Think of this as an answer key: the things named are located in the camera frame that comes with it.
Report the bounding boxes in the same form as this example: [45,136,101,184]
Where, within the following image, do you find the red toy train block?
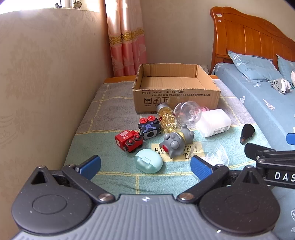
[115,130,144,153]

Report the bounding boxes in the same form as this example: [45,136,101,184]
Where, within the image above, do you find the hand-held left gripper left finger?
[30,155,116,204]

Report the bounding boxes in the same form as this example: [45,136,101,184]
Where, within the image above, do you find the clear plastic cup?
[192,141,229,182]

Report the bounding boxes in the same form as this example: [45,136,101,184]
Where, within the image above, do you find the orange wooden headboard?
[210,6,295,75]

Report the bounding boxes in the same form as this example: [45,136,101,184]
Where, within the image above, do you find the crumpled grey white cloth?
[270,78,293,95]

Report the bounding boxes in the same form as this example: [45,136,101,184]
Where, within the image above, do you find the black oval gadget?
[240,123,256,145]

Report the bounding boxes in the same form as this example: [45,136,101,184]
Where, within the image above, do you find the blue flower-print pillow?
[228,50,283,83]
[276,54,295,85]

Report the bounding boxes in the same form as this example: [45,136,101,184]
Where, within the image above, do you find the grey toy figure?
[159,123,195,160]

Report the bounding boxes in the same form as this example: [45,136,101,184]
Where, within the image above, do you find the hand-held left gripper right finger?
[176,155,263,205]

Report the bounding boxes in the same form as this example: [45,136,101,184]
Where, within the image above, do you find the blue leaf-print bedsheet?
[211,62,295,240]

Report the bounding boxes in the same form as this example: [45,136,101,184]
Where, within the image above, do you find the white plastic bottle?
[195,109,232,138]

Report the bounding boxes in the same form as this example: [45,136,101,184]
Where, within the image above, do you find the black toy cube red buttons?
[138,116,161,141]

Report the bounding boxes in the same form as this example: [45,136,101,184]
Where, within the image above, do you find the gold glitter bottle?
[156,104,183,134]

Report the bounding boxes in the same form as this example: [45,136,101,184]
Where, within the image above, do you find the window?
[60,0,106,12]

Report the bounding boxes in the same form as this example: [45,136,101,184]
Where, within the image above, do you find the clear glass bulb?
[174,101,204,125]

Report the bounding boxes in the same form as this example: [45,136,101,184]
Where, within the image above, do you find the cardboard box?
[132,63,222,114]

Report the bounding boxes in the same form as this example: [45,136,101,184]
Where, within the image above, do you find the pink gold-trimmed curtain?
[105,0,148,78]

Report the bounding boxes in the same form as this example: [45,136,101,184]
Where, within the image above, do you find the mint green earbud case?
[135,149,164,173]

